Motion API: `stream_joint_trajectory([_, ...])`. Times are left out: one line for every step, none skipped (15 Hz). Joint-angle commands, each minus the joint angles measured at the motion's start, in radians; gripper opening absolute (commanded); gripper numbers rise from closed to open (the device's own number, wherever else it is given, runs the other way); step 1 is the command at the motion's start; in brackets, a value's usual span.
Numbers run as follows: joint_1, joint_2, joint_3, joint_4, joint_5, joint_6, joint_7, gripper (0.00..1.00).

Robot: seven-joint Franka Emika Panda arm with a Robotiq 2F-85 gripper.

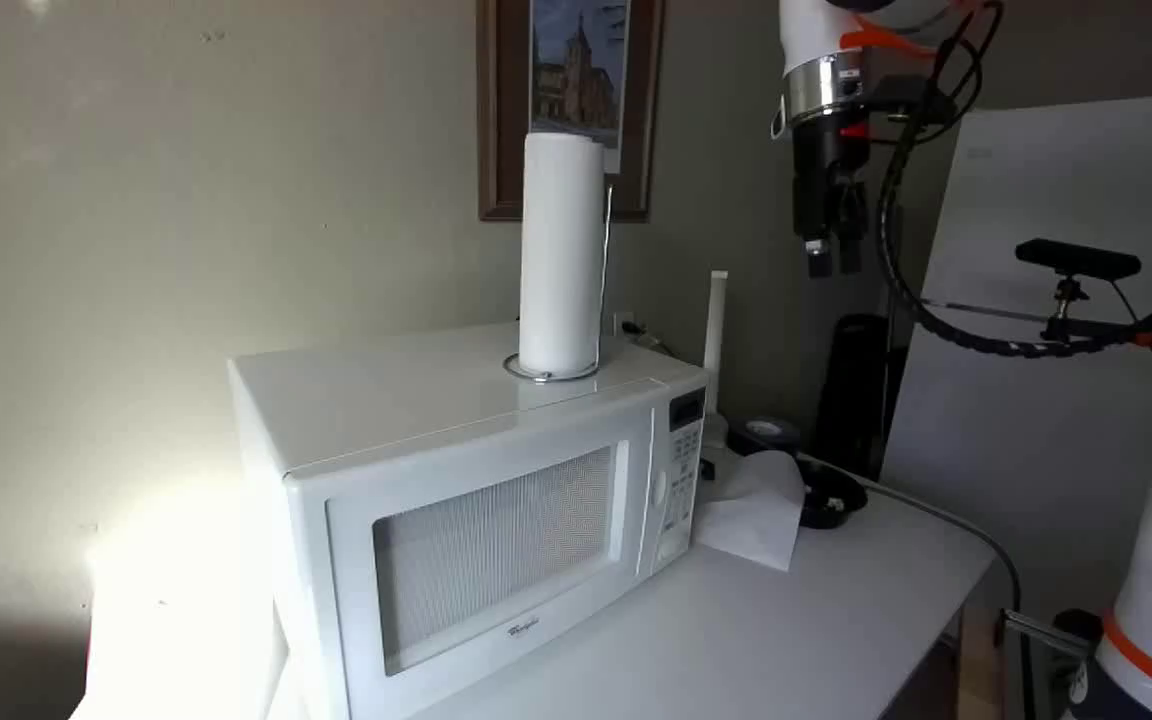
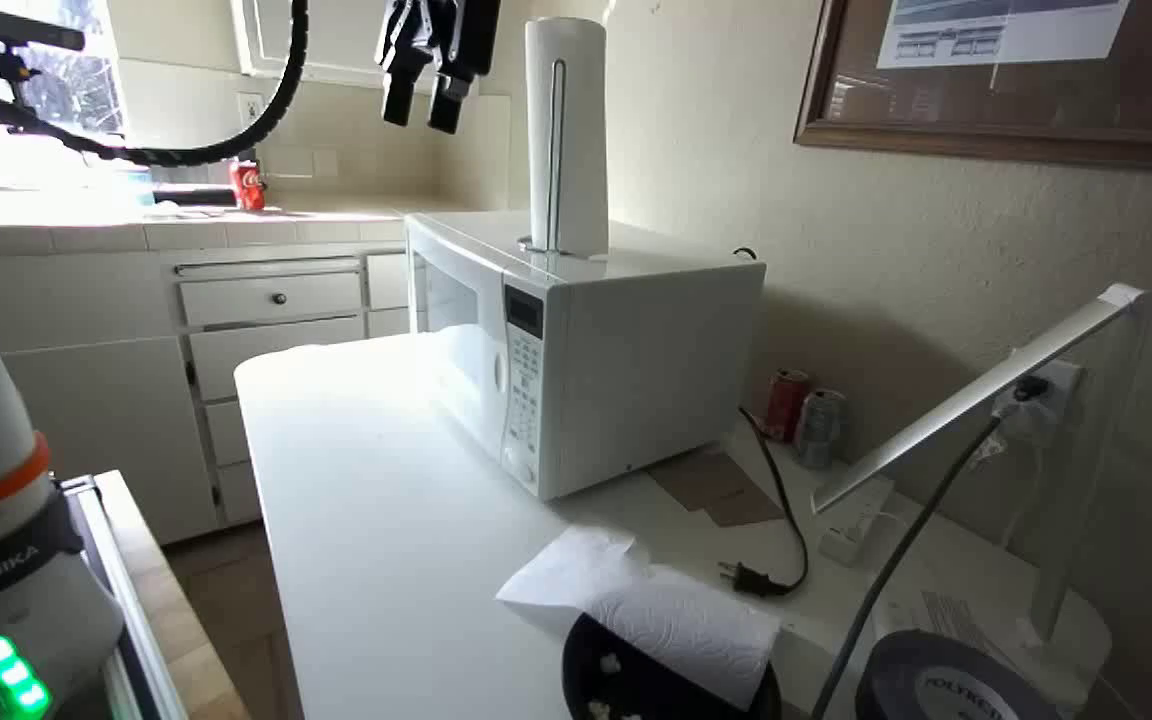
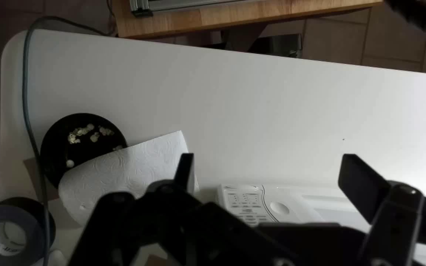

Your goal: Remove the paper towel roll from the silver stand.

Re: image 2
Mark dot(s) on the loose white paper towel sheet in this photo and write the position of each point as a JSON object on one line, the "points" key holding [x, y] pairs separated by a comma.
{"points": [[657, 614]]}

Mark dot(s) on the brown framed picture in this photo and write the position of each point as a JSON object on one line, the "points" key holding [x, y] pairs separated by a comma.
{"points": [[1001, 80]]}

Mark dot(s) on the bright window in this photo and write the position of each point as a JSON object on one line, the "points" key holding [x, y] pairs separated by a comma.
{"points": [[70, 80]]}

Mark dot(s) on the white backsplash outlet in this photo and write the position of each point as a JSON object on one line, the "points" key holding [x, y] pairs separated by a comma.
{"points": [[248, 109]]}

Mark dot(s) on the red bottle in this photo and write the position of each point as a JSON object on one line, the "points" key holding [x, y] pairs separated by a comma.
{"points": [[248, 186]]}

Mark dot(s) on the black camera on stand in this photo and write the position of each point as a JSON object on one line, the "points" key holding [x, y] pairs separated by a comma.
{"points": [[11, 66]]}

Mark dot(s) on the red can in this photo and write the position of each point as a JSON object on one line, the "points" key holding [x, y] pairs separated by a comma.
{"points": [[785, 406]]}

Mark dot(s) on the grey tape roll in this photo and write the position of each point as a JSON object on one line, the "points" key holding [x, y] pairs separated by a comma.
{"points": [[950, 680]]}

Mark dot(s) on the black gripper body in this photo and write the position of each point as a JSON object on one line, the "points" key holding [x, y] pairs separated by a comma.
{"points": [[436, 24]]}

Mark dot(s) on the silver can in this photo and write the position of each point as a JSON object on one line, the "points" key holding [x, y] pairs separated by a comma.
{"points": [[827, 426]]}

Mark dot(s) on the white paper towel roll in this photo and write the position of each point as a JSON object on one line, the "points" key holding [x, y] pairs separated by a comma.
{"points": [[568, 134]]}

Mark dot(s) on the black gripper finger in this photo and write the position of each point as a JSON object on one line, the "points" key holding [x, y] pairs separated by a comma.
{"points": [[450, 104], [400, 94]]}

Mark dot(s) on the white upper kitchen cabinet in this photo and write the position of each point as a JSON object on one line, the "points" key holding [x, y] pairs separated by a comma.
{"points": [[338, 43]]}

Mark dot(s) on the white kitchen cabinet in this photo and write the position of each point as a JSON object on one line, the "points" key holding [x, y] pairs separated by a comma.
{"points": [[99, 374], [338, 43]]}

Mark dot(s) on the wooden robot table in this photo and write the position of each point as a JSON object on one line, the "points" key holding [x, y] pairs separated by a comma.
{"points": [[171, 601]]}

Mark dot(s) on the white microwave oven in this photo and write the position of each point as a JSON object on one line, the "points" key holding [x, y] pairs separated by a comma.
{"points": [[628, 363]]}

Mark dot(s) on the brown cardboard piece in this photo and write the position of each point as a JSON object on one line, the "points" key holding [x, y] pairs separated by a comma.
{"points": [[719, 480]]}

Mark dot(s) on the white lower kitchen cabinet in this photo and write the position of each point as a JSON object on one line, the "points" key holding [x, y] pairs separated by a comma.
{"points": [[99, 374]]}

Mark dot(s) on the silver countertop appliance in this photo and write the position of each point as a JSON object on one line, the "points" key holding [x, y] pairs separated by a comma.
{"points": [[199, 195]]}

